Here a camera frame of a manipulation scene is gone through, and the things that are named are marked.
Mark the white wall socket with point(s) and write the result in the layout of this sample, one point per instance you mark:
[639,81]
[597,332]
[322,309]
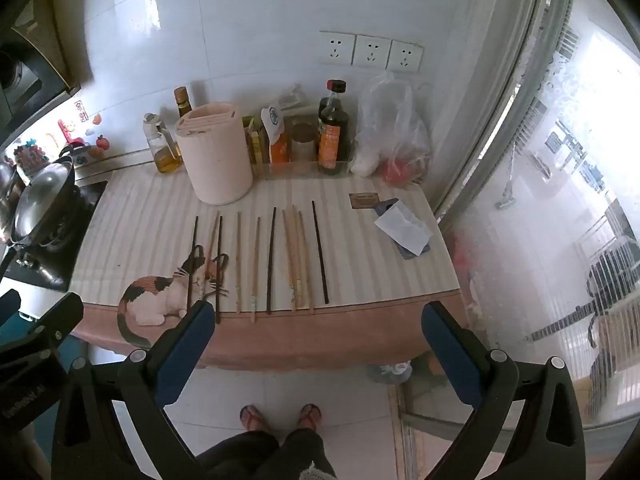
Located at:
[337,48]
[405,56]
[372,52]

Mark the glass seasoning jar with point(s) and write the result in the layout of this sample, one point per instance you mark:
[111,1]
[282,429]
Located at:
[303,142]

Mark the striped tablecloth with cat print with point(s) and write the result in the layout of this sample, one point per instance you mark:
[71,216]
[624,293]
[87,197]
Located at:
[360,270]

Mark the white paper sheet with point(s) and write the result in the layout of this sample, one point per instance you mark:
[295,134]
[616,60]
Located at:
[405,227]

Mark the black gas stove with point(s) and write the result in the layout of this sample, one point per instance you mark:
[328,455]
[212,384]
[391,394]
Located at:
[57,262]

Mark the red small object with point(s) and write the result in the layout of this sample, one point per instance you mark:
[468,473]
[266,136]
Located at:
[332,135]

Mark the clear plastic tray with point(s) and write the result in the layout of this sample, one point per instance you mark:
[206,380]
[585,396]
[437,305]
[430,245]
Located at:
[300,170]

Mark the mop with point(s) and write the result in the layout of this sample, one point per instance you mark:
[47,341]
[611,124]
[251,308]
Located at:
[509,195]

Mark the clear plastic bag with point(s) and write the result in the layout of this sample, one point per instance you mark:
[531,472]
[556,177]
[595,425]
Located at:
[395,125]

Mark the white and orange seasoning packet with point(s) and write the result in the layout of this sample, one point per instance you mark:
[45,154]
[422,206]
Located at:
[275,130]

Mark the fruit wall stickers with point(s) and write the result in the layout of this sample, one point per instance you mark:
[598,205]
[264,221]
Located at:
[70,132]

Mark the row of chopsticks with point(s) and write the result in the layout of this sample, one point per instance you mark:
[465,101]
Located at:
[271,260]

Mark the glass sliding door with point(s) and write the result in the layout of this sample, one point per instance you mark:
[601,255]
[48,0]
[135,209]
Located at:
[550,160]

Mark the cream cylindrical utensil holder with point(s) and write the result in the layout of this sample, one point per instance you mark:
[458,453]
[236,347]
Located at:
[215,160]

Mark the person's right leg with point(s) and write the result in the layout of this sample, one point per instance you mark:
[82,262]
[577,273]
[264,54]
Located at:
[307,452]

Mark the glass oil bottle white lid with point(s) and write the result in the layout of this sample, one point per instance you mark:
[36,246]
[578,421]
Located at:
[162,157]

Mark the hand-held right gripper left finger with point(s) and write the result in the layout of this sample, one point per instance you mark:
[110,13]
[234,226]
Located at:
[184,347]

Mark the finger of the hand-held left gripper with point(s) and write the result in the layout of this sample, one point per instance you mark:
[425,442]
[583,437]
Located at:
[9,307]
[57,325]

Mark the person's left leg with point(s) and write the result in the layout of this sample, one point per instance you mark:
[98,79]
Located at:
[240,452]

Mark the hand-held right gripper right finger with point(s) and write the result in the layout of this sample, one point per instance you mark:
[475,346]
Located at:
[450,355]

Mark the person's leg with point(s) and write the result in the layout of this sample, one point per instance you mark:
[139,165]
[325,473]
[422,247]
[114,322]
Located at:
[240,452]
[307,452]

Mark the range hood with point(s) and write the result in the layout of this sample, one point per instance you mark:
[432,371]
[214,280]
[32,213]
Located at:
[30,60]

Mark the blue phone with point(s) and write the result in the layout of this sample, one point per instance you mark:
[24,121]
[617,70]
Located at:
[390,205]

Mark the green yellow seasoning box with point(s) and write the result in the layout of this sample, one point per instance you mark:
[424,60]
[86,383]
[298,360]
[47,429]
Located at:
[254,142]

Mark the white crumpled bag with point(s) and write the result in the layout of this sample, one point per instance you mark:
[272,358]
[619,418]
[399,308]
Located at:
[392,372]

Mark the brown card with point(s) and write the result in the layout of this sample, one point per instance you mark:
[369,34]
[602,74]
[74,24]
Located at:
[363,200]

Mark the white plastic object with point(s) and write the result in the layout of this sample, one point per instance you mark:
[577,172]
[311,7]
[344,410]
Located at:
[292,96]

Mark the dark glass bottle gold cap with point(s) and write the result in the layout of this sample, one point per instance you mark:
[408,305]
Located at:
[183,102]

